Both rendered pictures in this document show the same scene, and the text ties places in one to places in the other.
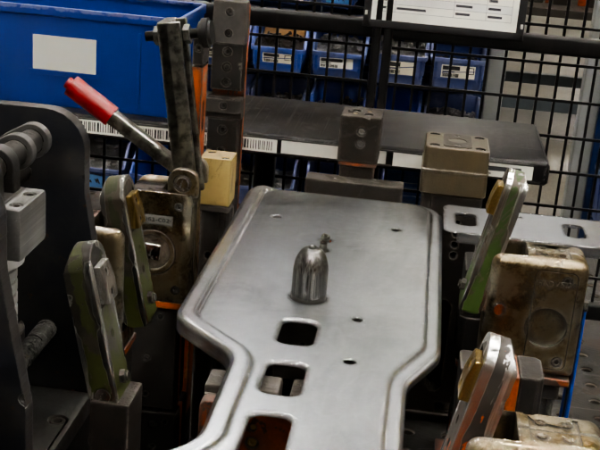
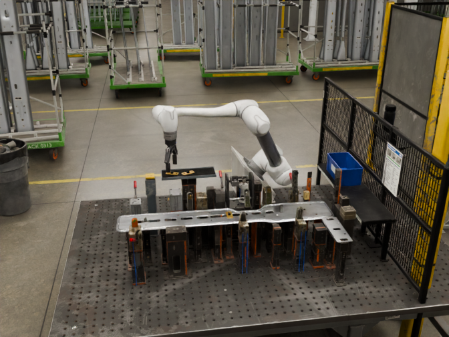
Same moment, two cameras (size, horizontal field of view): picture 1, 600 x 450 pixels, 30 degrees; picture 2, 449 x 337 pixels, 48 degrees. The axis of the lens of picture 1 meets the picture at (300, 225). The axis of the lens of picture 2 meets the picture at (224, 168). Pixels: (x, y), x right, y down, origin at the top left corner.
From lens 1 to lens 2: 297 cm
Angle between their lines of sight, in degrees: 70
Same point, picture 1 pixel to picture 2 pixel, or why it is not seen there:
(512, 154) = (363, 217)
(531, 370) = (276, 229)
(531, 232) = (330, 225)
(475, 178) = (343, 215)
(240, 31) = (337, 175)
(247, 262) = (288, 205)
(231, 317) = (269, 207)
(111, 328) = (246, 198)
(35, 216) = (236, 183)
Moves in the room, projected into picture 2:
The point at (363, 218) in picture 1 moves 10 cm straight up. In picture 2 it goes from (319, 210) to (319, 197)
